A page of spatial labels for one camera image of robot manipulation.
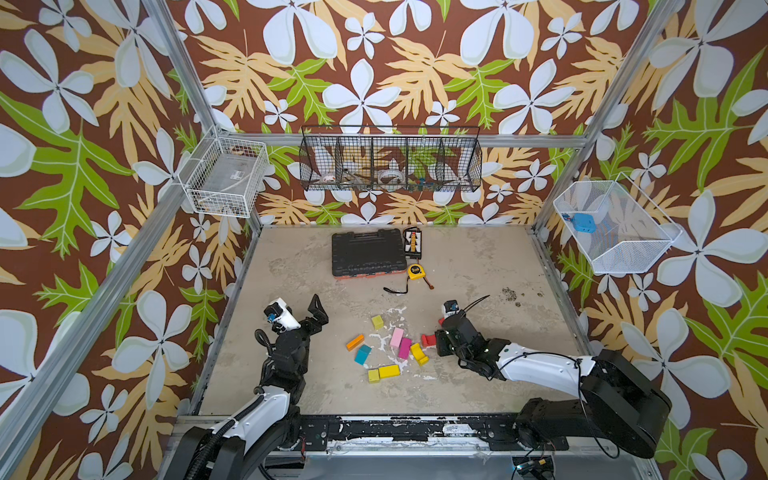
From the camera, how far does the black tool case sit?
1.03m

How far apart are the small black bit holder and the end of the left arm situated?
1.46 feet

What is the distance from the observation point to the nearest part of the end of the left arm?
2.10 feet

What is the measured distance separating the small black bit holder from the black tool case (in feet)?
0.09

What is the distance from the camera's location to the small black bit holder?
112 centimetres
